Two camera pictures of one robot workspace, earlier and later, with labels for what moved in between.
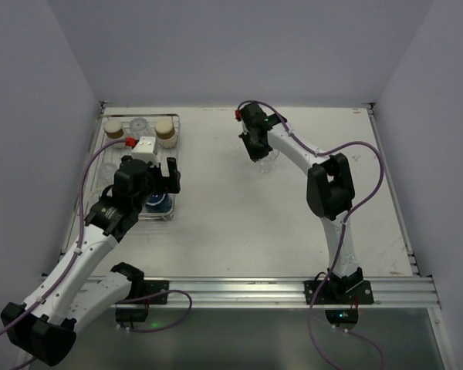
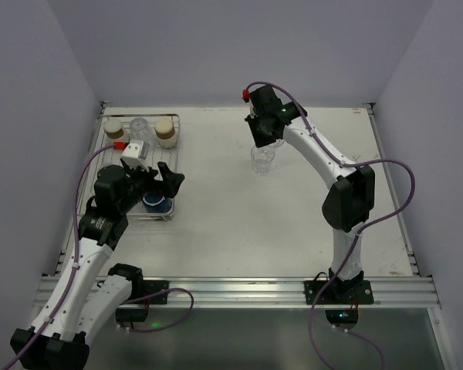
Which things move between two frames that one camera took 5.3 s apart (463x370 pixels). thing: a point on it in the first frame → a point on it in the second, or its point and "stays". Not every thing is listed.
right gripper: (255, 142) → (263, 129)
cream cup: (113, 129) stays
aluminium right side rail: (410, 250) stays
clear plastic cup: (139, 128) stays
